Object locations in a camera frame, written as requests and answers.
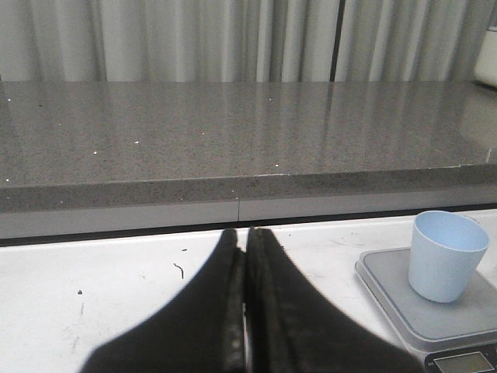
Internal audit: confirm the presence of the light blue plastic cup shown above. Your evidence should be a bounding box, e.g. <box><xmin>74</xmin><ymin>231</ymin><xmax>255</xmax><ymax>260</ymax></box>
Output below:
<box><xmin>408</xmin><ymin>211</ymin><xmax>490</xmax><ymax>303</ymax></box>

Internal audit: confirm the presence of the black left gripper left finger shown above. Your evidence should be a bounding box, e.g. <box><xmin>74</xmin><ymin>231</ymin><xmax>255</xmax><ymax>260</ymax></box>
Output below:
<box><xmin>82</xmin><ymin>229</ymin><xmax>245</xmax><ymax>372</ymax></box>

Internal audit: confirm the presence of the silver digital kitchen scale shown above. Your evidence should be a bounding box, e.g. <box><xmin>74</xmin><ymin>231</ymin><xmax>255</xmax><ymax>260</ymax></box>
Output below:
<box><xmin>355</xmin><ymin>248</ymin><xmax>496</xmax><ymax>372</ymax></box>

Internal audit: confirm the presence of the grey stone countertop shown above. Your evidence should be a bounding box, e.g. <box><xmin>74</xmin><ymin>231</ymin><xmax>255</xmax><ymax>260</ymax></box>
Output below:
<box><xmin>1</xmin><ymin>82</ymin><xmax>496</xmax><ymax>213</ymax></box>

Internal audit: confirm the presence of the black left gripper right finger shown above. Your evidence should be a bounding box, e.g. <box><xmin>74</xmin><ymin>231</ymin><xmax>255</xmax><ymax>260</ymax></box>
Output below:
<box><xmin>245</xmin><ymin>228</ymin><xmax>424</xmax><ymax>372</ymax></box>

